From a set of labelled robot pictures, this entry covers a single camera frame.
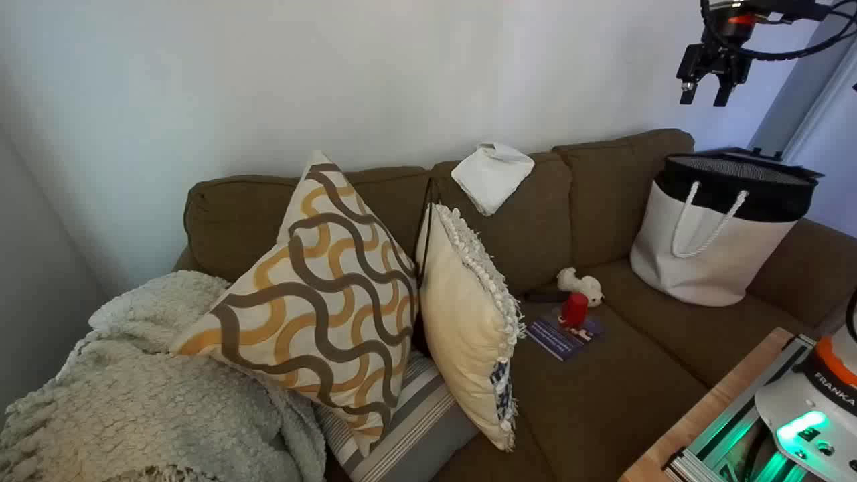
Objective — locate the brown yellow wavy pattern pillow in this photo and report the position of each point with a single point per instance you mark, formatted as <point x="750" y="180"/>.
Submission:
<point x="323" y="304"/>

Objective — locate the white folded cloth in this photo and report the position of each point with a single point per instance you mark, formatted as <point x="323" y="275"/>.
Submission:
<point x="492" y="176"/>

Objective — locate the white plush toy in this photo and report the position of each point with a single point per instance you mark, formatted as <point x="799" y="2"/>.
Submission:
<point x="582" y="286"/>

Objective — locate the cream blue fringed pillow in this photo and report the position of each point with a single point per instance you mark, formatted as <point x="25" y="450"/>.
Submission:
<point x="465" y="322"/>

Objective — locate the purple printed booklet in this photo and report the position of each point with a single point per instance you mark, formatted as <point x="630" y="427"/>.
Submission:
<point x="558" y="338"/>

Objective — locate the aluminium frame with green light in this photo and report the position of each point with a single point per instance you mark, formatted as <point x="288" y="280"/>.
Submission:
<point x="728" y="445"/>

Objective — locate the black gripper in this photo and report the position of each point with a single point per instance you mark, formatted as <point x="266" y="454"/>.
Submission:
<point x="717" y="54"/>

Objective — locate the wooden table board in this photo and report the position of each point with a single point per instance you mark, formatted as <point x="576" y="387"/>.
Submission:
<point x="706" y="411"/>

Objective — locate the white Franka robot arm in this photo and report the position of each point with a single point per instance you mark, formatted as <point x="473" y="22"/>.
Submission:
<point x="808" y="419"/>

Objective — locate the grey striped pillow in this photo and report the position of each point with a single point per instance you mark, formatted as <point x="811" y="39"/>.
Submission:
<point x="405" y="430"/>

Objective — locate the grey knitted blanket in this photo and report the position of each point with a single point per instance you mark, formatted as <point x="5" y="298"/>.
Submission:
<point x="143" y="402"/>

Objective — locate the brown fabric sofa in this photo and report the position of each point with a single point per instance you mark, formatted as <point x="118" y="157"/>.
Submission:
<point x="618" y="391"/>

